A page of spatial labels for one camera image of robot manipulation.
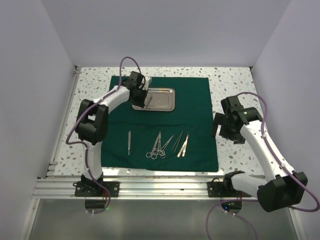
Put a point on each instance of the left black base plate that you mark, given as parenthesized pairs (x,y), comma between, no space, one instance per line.
(82,190)

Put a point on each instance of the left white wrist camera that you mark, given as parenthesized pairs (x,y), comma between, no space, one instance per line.
(148,81)

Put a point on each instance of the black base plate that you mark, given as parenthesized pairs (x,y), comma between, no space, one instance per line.
(220,190)
(82,190)

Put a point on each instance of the steel ring-handled clamp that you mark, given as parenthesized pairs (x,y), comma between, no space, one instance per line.
(152,154)

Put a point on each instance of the aluminium mounting rail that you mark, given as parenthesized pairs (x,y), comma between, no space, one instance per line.
(132,187)

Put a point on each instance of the steel needle holder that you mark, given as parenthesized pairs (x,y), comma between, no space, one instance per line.
(167,143)

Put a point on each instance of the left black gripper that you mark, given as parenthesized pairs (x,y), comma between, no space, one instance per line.
(140,103)

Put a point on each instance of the thin pointed steel tweezers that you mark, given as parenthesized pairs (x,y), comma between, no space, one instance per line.
(175,145)

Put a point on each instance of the stainless steel instrument tray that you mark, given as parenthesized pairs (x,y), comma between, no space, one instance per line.
(163,100)

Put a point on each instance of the steel scalpel handle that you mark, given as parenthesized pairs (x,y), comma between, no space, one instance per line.
(129,143)

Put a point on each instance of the green surgical drape cloth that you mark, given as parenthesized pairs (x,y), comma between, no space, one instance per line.
(192,114)

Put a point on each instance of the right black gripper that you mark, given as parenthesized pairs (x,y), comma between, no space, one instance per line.
(221,119)

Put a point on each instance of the steel forceps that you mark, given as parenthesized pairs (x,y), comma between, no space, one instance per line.
(147,105)

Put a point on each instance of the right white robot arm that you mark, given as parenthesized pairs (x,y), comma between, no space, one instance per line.
(281,186)

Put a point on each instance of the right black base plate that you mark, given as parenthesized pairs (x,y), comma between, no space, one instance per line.
(220,190)

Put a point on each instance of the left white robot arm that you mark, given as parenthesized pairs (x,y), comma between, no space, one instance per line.
(93,119)

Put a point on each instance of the steel surgical scissors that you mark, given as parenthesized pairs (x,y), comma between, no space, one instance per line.
(160,152)

